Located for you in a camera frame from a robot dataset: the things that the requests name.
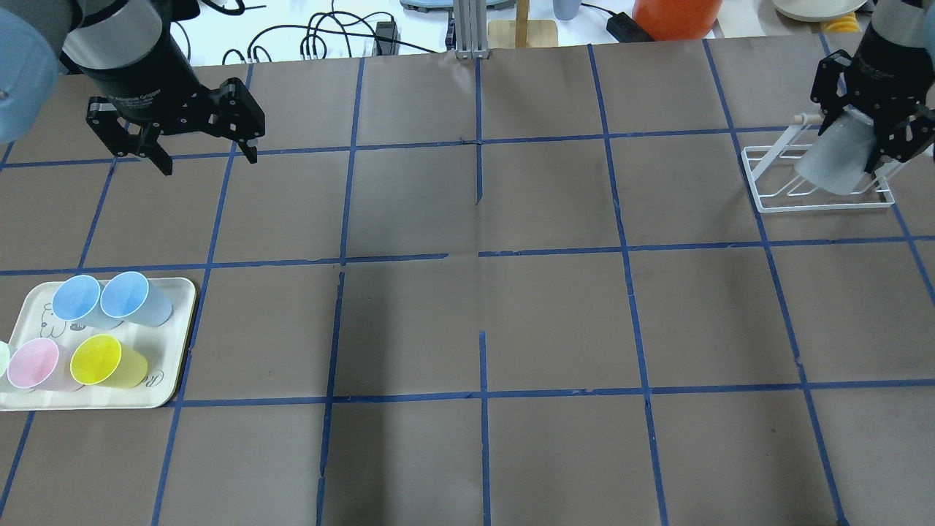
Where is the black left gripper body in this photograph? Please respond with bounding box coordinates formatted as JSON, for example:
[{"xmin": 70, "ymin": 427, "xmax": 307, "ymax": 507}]
[{"xmin": 67, "ymin": 28, "xmax": 266, "ymax": 156}]

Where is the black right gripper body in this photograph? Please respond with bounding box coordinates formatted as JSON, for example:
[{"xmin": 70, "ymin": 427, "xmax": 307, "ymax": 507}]
[{"xmin": 816, "ymin": 29, "xmax": 933, "ymax": 140}]

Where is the grey ikea cup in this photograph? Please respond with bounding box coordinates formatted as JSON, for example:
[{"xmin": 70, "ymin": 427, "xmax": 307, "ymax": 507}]
[{"xmin": 794, "ymin": 109, "xmax": 874, "ymax": 196}]

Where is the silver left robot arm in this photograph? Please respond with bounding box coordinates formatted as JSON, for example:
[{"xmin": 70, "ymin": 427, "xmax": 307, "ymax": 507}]
[{"xmin": 1, "ymin": 1, "xmax": 266, "ymax": 175}]

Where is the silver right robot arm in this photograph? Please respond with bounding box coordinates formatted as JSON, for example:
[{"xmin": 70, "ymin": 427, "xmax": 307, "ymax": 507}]
[{"xmin": 810, "ymin": 1, "xmax": 934, "ymax": 173}]

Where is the light blue cup near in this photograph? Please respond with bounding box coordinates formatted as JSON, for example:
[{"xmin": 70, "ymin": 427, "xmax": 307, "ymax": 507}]
[{"xmin": 100, "ymin": 272, "xmax": 173, "ymax": 327}]

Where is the light blue cup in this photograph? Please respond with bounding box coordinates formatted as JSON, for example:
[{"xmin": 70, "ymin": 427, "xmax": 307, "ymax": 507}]
[
  {"xmin": 100, "ymin": 272, "xmax": 173, "ymax": 327},
  {"xmin": 51, "ymin": 274, "xmax": 123, "ymax": 329}
]

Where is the light blue cup far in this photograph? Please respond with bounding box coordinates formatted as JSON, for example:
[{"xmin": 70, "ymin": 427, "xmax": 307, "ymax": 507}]
[{"xmin": 51, "ymin": 274, "xmax": 123, "ymax": 329}]

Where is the yellow cup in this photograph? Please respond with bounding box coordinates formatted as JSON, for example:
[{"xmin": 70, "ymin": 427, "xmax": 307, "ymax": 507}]
[{"xmin": 70, "ymin": 334, "xmax": 149, "ymax": 389}]

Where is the pink cup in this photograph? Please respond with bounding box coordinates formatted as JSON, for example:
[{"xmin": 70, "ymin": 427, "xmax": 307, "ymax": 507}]
[{"xmin": 7, "ymin": 338, "xmax": 83, "ymax": 392}]

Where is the blue cup on side table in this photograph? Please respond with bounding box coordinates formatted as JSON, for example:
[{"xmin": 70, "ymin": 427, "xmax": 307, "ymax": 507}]
[{"xmin": 552, "ymin": 0, "xmax": 582, "ymax": 21}]

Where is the beige round plate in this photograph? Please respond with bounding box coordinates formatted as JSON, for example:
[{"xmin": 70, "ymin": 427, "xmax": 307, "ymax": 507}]
[{"xmin": 771, "ymin": 0, "xmax": 867, "ymax": 23}]

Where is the orange bucket with lid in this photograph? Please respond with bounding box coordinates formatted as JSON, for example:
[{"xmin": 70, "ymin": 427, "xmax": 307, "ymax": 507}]
[{"xmin": 632, "ymin": 1, "xmax": 722, "ymax": 41}]

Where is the cream serving tray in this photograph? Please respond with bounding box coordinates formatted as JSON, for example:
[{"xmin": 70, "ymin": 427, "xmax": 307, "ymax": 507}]
[{"xmin": 1, "ymin": 277, "xmax": 197, "ymax": 411}]

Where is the black power adapter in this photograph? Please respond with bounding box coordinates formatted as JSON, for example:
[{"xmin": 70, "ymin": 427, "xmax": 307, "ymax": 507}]
[{"xmin": 606, "ymin": 11, "xmax": 655, "ymax": 43}]

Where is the wooden mug tree stand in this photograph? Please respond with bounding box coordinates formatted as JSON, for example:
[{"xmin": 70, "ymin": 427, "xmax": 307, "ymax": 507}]
[{"xmin": 486, "ymin": 1, "xmax": 558, "ymax": 49}]

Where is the white wire cup rack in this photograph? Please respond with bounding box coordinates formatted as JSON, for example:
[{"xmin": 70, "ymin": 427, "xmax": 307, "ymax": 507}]
[{"xmin": 741, "ymin": 109, "xmax": 903, "ymax": 214}]

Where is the aluminium frame post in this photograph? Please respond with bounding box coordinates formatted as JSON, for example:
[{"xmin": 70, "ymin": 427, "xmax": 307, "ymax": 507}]
[{"xmin": 453, "ymin": 0, "xmax": 489, "ymax": 59}]

